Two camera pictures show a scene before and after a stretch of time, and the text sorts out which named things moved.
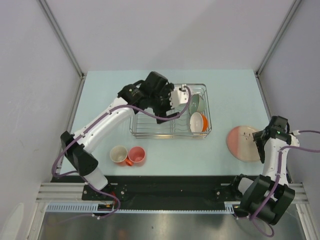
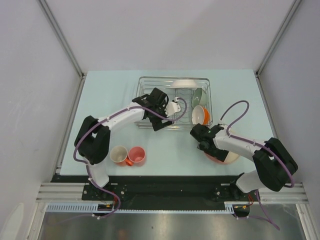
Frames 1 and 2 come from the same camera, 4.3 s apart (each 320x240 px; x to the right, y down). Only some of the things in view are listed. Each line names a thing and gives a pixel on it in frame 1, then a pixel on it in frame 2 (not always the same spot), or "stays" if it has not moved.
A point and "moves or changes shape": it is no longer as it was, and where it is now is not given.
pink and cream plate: x=241 y=144 moves or changes shape
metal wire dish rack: x=142 y=126 moves or changes shape
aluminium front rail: x=74 y=192 stays
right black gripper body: x=259 y=143 -> x=218 y=153
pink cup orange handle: x=135 y=154 stays
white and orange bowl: x=198 y=123 moves or changes shape
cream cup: x=118 y=153 stays
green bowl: x=196 y=104 -> x=200 y=98
